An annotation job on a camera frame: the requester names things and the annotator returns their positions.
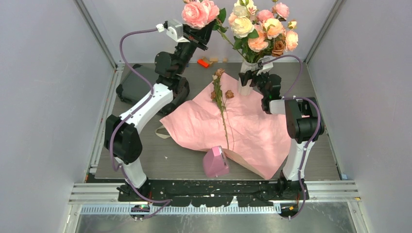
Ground pink paper bouquet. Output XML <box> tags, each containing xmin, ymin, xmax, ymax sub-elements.
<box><xmin>160</xmin><ymin>73</ymin><xmax>291</xmax><ymax>180</ymax></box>

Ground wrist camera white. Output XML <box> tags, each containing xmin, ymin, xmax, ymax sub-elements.
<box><xmin>156</xmin><ymin>19</ymin><xmax>189</xmax><ymax>43</ymax></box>
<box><xmin>257</xmin><ymin>58</ymin><xmax>273</xmax><ymax>75</ymax></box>

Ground aluminium frame rail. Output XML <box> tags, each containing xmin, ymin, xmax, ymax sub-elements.
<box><xmin>69</xmin><ymin>181</ymin><xmax>361</xmax><ymax>215</ymax></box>

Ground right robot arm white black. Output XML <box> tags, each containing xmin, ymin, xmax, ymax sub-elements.
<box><xmin>239</xmin><ymin>70</ymin><xmax>325</xmax><ymax>199</ymax></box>

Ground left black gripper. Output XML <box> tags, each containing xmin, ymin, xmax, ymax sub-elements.
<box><xmin>174</xmin><ymin>17</ymin><xmax>215</xmax><ymax>75</ymax></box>

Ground orange red toy block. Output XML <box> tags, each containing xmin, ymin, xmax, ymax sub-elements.
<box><xmin>197</xmin><ymin>59</ymin><xmax>210</xmax><ymax>68</ymax></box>

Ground pink rose flower stem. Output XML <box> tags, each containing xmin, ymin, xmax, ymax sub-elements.
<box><xmin>182</xmin><ymin>0</ymin><xmax>256</xmax><ymax>61</ymax></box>

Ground peach pink flowers in vase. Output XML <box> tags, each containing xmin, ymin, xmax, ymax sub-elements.
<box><xmin>247</xmin><ymin>0</ymin><xmax>299</xmax><ymax>63</ymax></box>

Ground white rose flower stem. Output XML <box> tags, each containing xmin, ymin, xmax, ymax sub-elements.
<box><xmin>228</xmin><ymin>0</ymin><xmax>257</xmax><ymax>39</ymax></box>

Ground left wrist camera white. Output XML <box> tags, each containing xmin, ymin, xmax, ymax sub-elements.
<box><xmin>156</xmin><ymin>19</ymin><xmax>189</xmax><ymax>43</ymax></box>

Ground dark grey hard case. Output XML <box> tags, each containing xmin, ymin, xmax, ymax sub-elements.
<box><xmin>115</xmin><ymin>64</ymin><xmax>190</xmax><ymax>117</ymax></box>

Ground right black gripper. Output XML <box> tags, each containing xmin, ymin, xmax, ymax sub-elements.
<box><xmin>239</xmin><ymin>67</ymin><xmax>269</xmax><ymax>98</ymax></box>

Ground white ribbed vase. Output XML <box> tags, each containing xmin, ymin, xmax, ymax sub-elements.
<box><xmin>238</xmin><ymin>57</ymin><xmax>273</xmax><ymax>96</ymax></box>

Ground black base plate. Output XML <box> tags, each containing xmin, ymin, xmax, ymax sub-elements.
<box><xmin>117</xmin><ymin>180</ymin><xmax>309</xmax><ymax>207</ymax></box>

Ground cream printed ribbon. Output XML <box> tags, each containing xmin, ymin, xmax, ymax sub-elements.
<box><xmin>155</xmin><ymin>125</ymin><xmax>171</xmax><ymax>139</ymax></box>

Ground brown bud flower stem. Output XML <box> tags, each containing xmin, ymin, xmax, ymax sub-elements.
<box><xmin>211</xmin><ymin>68</ymin><xmax>229</xmax><ymax>149</ymax></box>

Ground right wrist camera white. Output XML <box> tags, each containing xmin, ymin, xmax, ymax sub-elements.
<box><xmin>257</xmin><ymin>58</ymin><xmax>273</xmax><ymax>75</ymax></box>

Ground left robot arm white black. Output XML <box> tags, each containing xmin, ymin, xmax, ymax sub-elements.
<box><xmin>104</xmin><ymin>19</ymin><xmax>217</xmax><ymax>201</ymax></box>

